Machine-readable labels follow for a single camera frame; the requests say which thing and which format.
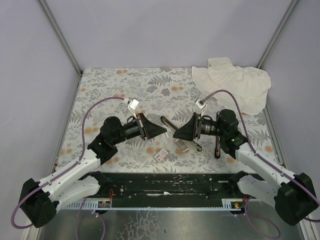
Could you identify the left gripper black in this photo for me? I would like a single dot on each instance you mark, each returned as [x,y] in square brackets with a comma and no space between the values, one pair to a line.
[142,127]

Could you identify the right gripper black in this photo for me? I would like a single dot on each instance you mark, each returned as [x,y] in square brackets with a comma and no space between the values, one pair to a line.
[197,127]

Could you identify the silver stapler magazine rail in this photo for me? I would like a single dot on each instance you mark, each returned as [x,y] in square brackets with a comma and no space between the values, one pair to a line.
[190,144]

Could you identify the cardboard staple tray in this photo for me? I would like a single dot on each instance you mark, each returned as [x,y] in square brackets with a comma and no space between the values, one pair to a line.
[181,145]

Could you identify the red white staple box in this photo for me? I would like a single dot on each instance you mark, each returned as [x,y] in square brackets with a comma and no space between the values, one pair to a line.
[159,156]

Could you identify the black stapler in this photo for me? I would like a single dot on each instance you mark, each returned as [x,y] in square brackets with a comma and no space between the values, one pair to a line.
[217,148]

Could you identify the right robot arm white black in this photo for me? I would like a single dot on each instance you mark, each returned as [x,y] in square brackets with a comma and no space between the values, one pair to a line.
[291,195]

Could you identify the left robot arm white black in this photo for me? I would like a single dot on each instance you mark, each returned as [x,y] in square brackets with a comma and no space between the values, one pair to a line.
[41,200]

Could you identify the floral patterned table mat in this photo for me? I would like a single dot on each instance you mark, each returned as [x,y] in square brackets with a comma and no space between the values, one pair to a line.
[168,92]

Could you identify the cream white cloth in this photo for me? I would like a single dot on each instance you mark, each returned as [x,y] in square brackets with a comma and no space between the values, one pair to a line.
[248,85]

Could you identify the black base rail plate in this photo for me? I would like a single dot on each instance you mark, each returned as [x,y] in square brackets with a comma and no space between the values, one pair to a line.
[168,192]

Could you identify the white slotted cable duct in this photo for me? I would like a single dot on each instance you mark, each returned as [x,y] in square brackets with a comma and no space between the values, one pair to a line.
[90,204]

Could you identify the left aluminium frame post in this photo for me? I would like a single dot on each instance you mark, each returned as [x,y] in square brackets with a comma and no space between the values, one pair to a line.
[59,35]

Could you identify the aluminium frame post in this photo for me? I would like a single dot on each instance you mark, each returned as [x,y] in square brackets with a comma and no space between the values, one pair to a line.
[277,33]
[59,35]

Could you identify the right aluminium frame post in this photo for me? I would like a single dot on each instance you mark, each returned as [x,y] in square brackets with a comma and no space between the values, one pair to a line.
[277,33]

